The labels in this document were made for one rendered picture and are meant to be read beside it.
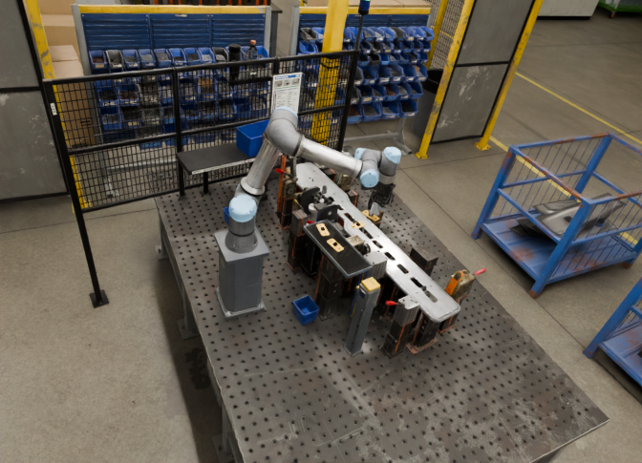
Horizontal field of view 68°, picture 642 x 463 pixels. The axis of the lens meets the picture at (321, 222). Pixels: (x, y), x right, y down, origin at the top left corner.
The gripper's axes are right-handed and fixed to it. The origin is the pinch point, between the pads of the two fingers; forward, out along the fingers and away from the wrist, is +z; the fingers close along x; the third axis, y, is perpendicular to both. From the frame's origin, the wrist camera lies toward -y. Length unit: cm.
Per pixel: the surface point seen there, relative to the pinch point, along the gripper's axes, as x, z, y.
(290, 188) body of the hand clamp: 11, 26, -61
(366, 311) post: -30.0, 24.4, 27.2
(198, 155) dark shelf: -12, 26, -119
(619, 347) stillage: 151, 104, 134
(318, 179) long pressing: 32, 27, -58
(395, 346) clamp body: -17, 47, 41
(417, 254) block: 20.7, 23.2, 21.6
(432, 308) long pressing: -4, 25, 46
